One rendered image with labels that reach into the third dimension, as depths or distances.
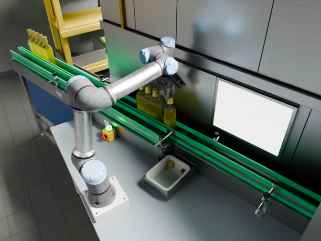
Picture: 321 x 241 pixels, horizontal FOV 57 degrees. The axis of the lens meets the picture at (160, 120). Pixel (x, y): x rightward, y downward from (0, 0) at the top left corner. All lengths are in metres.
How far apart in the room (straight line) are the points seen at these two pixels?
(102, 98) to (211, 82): 0.64
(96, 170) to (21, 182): 1.60
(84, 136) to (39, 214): 1.36
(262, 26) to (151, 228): 1.11
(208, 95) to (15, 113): 2.69
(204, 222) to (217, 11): 1.05
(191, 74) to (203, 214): 0.77
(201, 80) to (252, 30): 0.40
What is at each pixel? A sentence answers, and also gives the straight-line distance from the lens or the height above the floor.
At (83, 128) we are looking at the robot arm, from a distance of 1.48.
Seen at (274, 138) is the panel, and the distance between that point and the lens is 1.63.
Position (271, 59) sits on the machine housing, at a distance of 1.46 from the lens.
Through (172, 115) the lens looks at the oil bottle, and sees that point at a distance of 1.76.
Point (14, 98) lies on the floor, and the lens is 4.17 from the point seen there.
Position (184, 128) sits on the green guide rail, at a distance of 1.82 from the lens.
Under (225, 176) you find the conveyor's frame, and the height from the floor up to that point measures 0.85.
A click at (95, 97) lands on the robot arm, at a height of 1.43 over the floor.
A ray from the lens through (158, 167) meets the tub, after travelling 1.77.
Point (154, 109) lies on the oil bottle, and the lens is 1.82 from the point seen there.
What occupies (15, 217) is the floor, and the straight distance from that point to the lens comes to 2.81.
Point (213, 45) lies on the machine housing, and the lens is 1.59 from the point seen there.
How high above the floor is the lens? 2.14
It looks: 40 degrees down
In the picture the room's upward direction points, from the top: 1 degrees counter-clockwise
